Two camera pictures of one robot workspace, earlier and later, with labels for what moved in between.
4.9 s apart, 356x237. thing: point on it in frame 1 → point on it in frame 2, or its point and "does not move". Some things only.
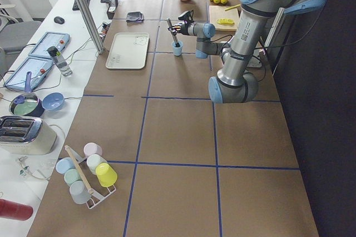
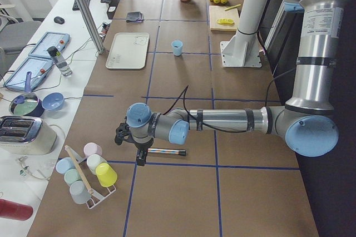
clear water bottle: x=62 y=64 does not move
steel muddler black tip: x=176 y=43 → x=182 y=152
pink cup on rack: x=92 y=148 does not move
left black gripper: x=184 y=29 → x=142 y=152
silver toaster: x=26 y=135 does not move
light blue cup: x=177 y=50 does not move
